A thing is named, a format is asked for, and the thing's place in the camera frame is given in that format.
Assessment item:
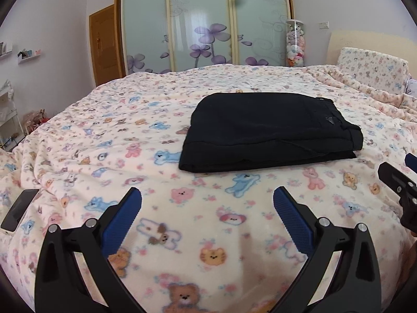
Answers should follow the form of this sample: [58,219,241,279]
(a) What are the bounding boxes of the black pants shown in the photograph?
[179,93,363,173]

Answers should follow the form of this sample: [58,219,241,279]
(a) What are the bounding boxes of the pink pillow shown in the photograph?
[405,79,417,98]

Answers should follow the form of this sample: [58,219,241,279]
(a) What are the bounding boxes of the smartphone on bed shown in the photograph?
[1,189,39,234]

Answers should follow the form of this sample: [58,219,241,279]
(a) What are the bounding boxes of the cream bed headboard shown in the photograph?
[326,30,417,77]

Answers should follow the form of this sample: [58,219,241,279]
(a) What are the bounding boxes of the cartoon bear fleece blanket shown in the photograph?
[1,65,416,312]

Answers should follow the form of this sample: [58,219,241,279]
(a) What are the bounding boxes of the white rack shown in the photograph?
[1,80,26,152]

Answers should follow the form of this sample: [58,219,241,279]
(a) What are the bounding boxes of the plush toy tube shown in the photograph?
[286,19,305,67]

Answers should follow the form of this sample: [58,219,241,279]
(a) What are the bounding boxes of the toys on floor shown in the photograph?
[23,109,49,135]

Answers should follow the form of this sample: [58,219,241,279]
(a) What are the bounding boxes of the wooden door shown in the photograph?
[89,4,124,86]

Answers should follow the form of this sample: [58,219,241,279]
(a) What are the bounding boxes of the floral glass sliding wardrobe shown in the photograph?
[115,0,293,74]

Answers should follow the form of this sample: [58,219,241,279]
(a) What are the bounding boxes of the wall light switch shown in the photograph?
[319,21,329,30]

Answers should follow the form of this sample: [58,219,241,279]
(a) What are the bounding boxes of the lower white wall shelf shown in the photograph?
[18,50,42,64]

